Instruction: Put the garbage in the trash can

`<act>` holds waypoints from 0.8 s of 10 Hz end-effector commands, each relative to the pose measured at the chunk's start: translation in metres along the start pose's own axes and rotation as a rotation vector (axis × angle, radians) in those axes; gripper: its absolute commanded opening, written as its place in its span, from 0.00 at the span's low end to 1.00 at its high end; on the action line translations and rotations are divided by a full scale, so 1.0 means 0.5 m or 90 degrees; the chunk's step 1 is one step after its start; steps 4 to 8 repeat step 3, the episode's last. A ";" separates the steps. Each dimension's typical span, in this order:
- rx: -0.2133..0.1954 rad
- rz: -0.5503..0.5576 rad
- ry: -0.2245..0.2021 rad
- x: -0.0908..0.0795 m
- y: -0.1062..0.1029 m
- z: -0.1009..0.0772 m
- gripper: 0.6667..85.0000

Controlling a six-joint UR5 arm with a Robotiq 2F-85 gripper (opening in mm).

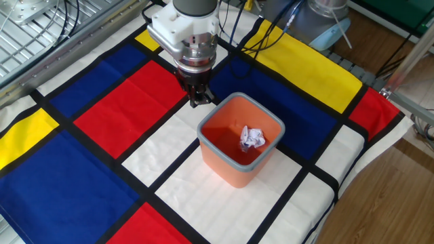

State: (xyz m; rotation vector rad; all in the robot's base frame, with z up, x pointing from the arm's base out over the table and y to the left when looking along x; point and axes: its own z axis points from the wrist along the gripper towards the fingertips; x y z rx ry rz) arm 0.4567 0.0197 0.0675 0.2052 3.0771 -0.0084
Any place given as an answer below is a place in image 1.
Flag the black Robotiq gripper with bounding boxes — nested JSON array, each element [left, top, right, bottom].
[[175, 66, 216, 109]]

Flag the white paper ball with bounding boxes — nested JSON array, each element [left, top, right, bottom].
[[239, 125, 267, 153]]

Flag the orange trash can grey rim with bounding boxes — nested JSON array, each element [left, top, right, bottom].
[[196, 91, 286, 189]]

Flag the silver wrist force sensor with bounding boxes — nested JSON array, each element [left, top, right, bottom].
[[172, 32, 218, 74]]

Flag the grey ribbed strip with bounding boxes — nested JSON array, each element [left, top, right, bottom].
[[320, 47, 386, 91]]

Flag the colour block checked tablecloth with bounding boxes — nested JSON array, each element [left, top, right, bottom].
[[0, 0, 414, 244]]

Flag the silver bolted metal plate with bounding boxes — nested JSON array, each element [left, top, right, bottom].
[[0, 0, 58, 26]]

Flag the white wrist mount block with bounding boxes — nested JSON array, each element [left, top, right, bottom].
[[146, 3, 220, 62]]

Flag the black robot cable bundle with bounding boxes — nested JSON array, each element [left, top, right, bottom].
[[140, 0, 306, 81]]

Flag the aluminium corner frame post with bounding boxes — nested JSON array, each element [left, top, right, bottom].
[[379, 23, 434, 99]]

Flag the short aluminium frame beam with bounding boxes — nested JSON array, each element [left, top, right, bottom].
[[388, 91, 434, 127]]

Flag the grey cable bundle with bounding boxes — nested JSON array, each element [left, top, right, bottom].
[[409, 108, 434, 152]]

